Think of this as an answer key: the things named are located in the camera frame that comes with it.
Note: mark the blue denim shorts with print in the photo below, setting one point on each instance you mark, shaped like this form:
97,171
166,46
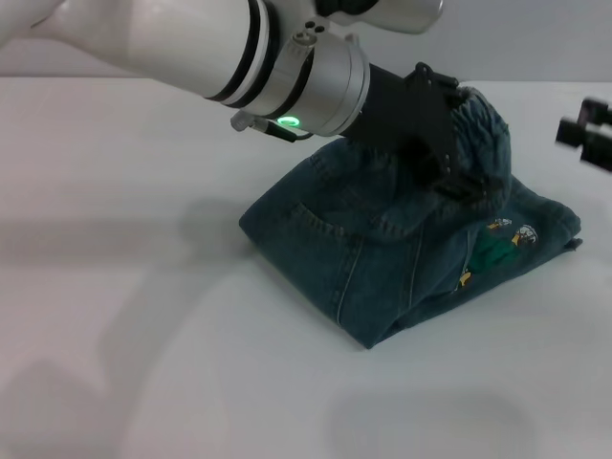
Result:
382,268

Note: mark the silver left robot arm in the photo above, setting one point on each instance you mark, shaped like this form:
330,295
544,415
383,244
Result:
215,48

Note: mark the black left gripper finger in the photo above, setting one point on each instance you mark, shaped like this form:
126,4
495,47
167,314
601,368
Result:
595,111
585,143

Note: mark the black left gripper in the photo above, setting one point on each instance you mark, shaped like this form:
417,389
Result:
406,115

